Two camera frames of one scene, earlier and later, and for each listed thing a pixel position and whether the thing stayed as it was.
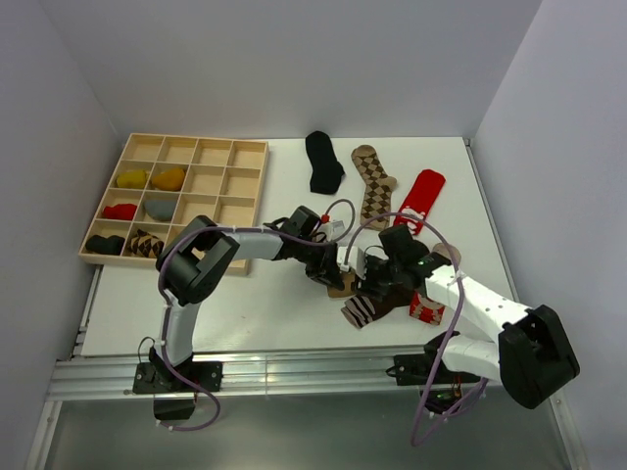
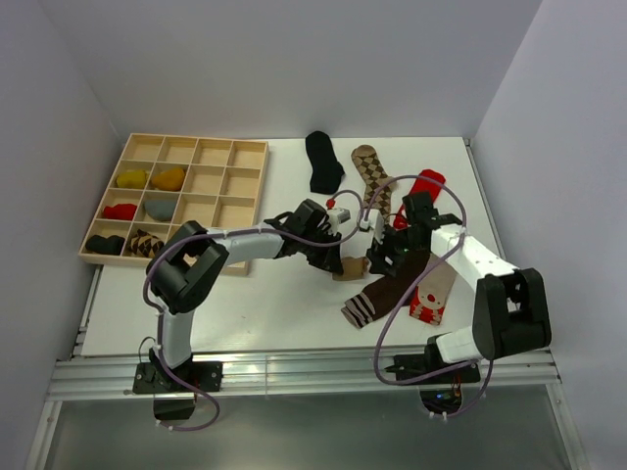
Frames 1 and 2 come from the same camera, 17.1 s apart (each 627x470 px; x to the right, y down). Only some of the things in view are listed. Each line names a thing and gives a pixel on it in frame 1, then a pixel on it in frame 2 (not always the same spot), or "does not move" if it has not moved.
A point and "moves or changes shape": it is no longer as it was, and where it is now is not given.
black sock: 326,168 does not move
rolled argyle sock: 146,245 does not move
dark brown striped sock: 360,309 does not move
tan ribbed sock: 347,278 moves or changes shape
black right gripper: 370,287 to 377,254
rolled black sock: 111,245 does not move
